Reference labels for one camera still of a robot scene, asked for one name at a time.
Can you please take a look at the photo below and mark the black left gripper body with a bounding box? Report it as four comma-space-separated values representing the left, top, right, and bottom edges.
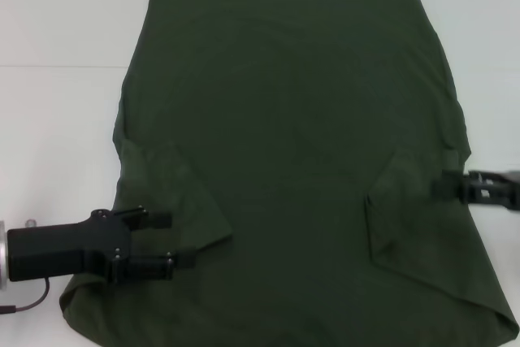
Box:
6, 208, 134, 284

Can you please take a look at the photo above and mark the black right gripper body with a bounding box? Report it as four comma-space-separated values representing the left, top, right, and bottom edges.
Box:
498, 169, 520, 215

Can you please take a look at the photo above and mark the dark green shirt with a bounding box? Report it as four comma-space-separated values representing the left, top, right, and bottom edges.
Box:
58, 0, 519, 347

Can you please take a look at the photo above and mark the dark thin cable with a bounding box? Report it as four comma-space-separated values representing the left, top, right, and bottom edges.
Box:
0, 277, 53, 315

